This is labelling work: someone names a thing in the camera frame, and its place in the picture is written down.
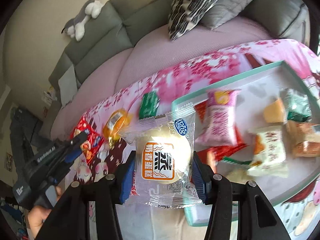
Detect clear packet steamed cake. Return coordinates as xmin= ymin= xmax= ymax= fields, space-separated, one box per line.
xmin=119 ymin=103 xmax=200 ymax=209

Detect orange jelly packet with barcode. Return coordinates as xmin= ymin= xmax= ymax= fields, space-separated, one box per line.
xmin=103 ymin=108 xmax=133 ymax=149

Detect green snack box packet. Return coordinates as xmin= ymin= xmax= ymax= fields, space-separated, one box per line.
xmin=139 ymin=91 xmax=160 ymax=120

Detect red cartoon snack packet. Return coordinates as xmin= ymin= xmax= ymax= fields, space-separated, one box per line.
xmin=70 ymin=117 xmax=104 ymax=165

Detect person's left hand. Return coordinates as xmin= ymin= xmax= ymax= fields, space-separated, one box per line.
xmin=26 ymin=186 xmax=63 ymax=239

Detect red patterned snack packet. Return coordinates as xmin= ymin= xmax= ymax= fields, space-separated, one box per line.
xmin=195 ymin=100 xmax=247 ymax=164

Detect clear packet green-edged biscuit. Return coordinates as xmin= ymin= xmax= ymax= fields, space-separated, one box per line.
xmin=221 ymin=157 xmax=253 ymax=184

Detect pink Swiss roll packet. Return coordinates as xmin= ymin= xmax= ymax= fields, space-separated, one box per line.
xmin=195 ymin=89 xmax=240 ymax=147

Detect black tripod stand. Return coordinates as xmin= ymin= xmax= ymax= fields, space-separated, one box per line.
xmin=10 ymin=107 xmax=51 ymax=177

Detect white yellow snack packet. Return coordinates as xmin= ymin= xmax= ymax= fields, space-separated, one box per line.
xmin=247 ymin=126 xmax=289 ymax=178

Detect teal-rimmed white tray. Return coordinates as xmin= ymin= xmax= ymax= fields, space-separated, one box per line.
xmin=171 ymin=60 xmax=320 ymax=228

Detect pale yellow wedge snack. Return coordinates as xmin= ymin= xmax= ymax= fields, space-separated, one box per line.
xmin=263 ymin=98 xmax=287 ymax=123

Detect grey paper sheet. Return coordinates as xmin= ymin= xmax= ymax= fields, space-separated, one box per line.
xmin=58 ymin=65 xmax=78 ymax=108

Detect pink cartoon printed cloth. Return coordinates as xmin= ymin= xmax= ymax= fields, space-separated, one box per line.
xmin=49 ymin=38 xmax=320 ymax=240

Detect orange beige cake packet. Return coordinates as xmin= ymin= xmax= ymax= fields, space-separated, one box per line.
xmin=286 ymin=120 xmax=319 ymax=158

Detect pink knitted sofa cover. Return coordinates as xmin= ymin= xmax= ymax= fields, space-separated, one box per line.
xmin=49 ymin=16 xmax=273 ymax=140

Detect dark green foil snack packet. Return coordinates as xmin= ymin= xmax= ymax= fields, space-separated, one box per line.
xmin=280 ymin=88 xmax=312 ymax=122

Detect grey white plush cat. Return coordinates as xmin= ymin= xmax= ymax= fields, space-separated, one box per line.
xmin=61 ymin=0 xmax=103 ymax=42

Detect grey sofa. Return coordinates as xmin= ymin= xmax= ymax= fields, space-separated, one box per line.
xmin=48 ymin=0 xmax=311 ymax=106

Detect black white patterned pillow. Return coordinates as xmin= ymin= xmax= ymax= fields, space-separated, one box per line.
xmin=168 ymin=0 xmax=218 ymax=41

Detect grey cushion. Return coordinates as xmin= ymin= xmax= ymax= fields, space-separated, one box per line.
xmin=200 ymin=0 xmax=253 ymax=30

